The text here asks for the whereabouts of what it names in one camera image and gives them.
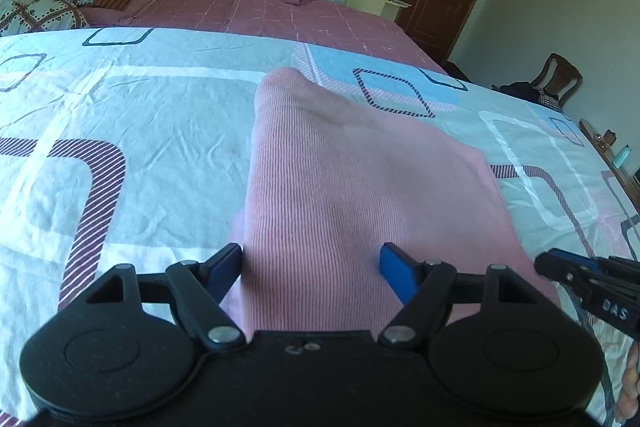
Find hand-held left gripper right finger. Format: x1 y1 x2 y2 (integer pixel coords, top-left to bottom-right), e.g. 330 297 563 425
378 242 552 351

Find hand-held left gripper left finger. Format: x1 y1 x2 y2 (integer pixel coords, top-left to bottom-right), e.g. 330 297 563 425
85 243 246 352

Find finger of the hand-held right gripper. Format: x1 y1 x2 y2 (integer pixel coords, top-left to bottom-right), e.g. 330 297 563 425
533 248 640 297

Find pink knit garment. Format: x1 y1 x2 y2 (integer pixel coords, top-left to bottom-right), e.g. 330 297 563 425
220 68 564 344

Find dark clothes on chair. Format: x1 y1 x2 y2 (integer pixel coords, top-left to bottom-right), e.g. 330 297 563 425
491 82 562 110

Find person's right hand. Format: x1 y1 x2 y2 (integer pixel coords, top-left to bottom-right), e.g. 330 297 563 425
617 346 640 427

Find wooden side table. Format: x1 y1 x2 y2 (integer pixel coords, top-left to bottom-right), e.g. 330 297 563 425
579 118 640 200

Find printed white bed blanket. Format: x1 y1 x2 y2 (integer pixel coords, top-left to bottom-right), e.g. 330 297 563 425
0 28 640 427

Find wooden chair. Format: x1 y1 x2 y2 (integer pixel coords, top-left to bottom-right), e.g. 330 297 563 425
529 53 584 112

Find pink checked bed sheet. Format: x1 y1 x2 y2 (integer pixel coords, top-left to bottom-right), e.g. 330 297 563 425
80 0 465 82

